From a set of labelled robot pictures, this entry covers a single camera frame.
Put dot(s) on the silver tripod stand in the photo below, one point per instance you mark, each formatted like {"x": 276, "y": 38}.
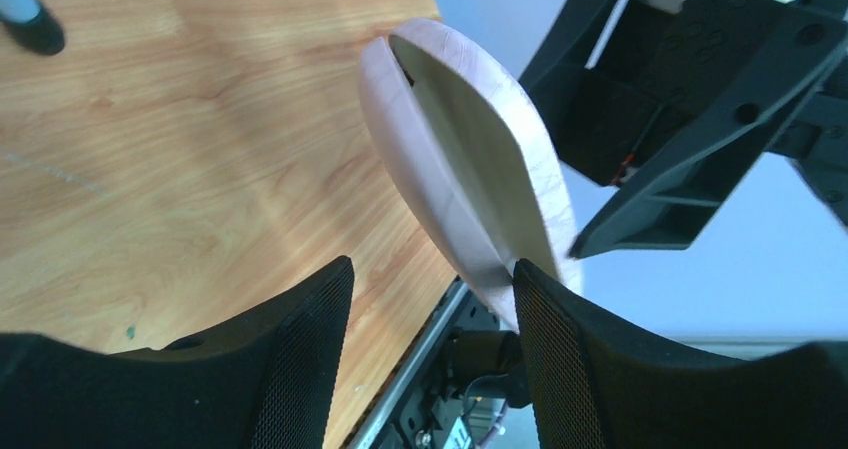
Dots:
{"x": 32, "y": 26}

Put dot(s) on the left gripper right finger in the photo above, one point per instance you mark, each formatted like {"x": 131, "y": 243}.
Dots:
{"x": 597, "y": 380}

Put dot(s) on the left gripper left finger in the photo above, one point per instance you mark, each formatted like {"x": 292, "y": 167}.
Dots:
{"x": 262, "y": 379}

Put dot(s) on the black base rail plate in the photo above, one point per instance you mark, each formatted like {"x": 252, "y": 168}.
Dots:
{"x": 456, "y": 384}

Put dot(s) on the pink glasses case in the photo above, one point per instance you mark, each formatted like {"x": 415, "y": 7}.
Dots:
{"x": 470, "y": 155}

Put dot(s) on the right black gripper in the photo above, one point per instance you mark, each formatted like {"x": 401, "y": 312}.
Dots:
{"x": 671, "y": 102}

